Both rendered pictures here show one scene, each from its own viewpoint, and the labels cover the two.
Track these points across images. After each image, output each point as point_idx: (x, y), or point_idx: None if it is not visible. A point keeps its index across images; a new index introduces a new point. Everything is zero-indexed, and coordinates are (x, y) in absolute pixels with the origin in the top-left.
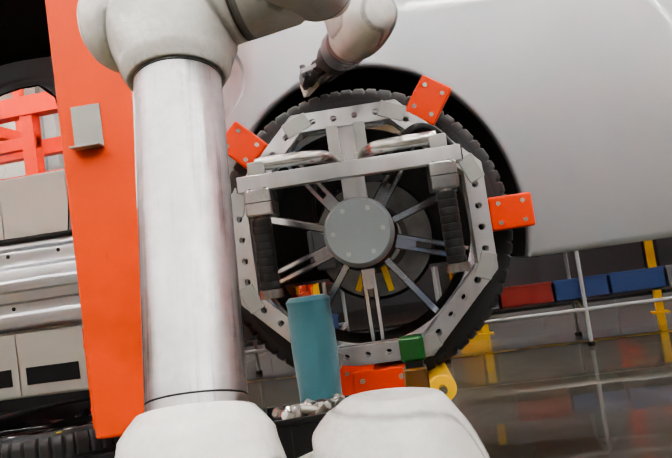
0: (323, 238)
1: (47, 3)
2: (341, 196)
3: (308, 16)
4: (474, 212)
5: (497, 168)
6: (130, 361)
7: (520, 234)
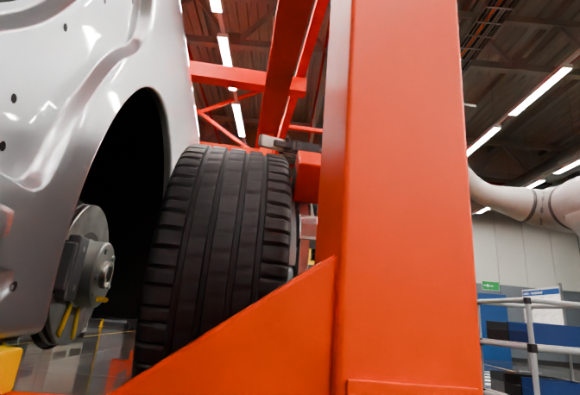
0: (81, 258)
1: None
2: (87, 211)
3: (551, 228)
4: None
5: (109, 235)
6: None
7: (123, 297)
